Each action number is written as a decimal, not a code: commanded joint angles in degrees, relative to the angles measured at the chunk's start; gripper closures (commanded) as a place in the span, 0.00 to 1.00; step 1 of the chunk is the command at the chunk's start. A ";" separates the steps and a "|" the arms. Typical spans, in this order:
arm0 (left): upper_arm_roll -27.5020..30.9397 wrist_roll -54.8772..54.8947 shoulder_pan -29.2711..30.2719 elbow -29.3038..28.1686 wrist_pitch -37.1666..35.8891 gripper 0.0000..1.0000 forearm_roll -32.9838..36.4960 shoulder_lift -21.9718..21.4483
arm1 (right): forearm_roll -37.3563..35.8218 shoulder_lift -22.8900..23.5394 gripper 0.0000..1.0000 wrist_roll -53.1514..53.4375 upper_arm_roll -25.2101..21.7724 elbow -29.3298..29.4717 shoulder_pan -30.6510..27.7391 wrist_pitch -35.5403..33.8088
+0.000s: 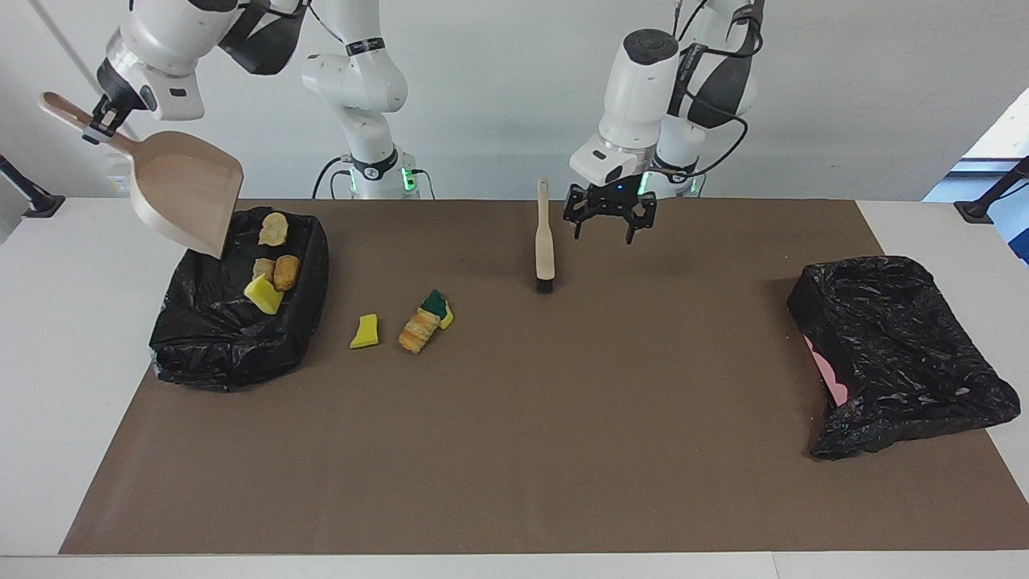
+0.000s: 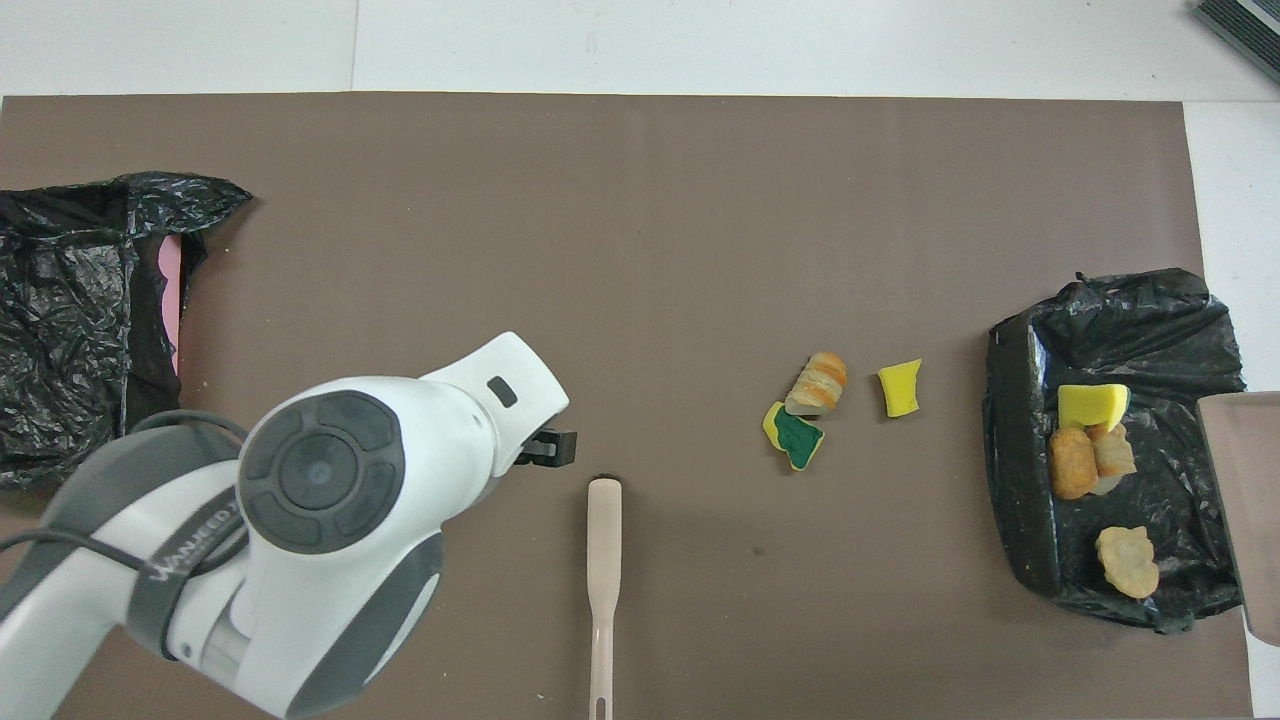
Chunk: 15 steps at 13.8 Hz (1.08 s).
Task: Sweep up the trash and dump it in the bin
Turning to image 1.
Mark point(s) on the pink bin with black bag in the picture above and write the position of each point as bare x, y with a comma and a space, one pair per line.
900, 362

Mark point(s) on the small yellow sponge piece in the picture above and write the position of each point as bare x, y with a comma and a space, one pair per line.
366, 332

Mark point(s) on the plain yellow sponge chunk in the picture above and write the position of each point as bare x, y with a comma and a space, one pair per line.
264, 296

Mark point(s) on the pale orange-backed pastry piece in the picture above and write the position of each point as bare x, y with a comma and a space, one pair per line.
263, 268

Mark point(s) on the yellow and green sponge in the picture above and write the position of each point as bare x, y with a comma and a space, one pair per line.
436, 304

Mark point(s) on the golden brown bread roll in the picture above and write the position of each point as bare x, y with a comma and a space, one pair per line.
286, 273

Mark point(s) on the brown table mat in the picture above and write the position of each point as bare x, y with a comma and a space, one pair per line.
563, 482

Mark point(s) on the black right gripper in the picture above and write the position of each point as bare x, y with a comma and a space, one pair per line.
108, 108

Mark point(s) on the beige plastic dustpan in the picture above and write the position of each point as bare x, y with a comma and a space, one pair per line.
185, 185

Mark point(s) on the black camera stand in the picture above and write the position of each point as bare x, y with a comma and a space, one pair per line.
32, 201
985, 205

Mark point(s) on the orange striped sponge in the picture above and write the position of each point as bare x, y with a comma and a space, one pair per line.
418, 331

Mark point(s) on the white wall power outlet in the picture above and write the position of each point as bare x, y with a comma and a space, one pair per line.
119, 173

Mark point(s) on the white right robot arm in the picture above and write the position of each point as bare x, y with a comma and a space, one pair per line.
354, 80

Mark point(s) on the black bag lined bin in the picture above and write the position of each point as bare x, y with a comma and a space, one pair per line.
209, 346

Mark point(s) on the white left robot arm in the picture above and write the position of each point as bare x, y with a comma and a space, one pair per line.
643, 88

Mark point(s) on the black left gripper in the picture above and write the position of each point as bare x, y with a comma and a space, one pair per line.
608, 203

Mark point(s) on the beige hand brush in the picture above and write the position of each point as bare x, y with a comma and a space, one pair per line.
544, 241

